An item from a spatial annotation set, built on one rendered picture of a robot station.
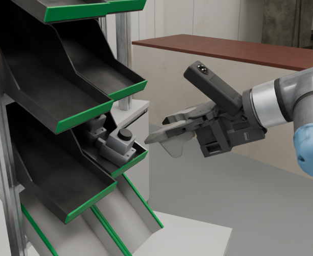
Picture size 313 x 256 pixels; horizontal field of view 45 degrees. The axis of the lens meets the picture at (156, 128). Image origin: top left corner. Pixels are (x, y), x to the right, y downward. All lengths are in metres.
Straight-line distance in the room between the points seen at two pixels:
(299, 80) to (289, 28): 5.31
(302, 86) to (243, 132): 0.13
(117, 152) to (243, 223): 2.05
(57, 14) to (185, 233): 0.80
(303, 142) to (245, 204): 2.45
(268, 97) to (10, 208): 0.46
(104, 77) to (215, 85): 0.25
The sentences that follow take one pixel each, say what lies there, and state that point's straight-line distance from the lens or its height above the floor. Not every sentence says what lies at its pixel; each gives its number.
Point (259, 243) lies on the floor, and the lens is 2.61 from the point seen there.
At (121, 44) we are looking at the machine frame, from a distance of 2.12.
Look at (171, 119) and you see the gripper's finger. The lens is 0.77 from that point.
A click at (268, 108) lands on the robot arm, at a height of 1.37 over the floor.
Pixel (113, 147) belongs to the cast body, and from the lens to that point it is 0.79.
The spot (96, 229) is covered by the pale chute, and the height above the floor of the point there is 1.08.
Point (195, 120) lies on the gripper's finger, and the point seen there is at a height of 1.34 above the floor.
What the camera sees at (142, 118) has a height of 0.78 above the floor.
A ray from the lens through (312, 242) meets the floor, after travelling 2.73.
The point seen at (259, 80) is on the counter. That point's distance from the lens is 3.44.
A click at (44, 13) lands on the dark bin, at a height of 1.52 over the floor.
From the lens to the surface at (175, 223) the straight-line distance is 1.21.
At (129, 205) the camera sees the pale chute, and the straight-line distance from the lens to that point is 0.94.
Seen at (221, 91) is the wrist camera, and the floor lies 1.39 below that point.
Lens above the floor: 1.56
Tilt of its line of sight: 21 degrees down
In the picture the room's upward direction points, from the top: straight up
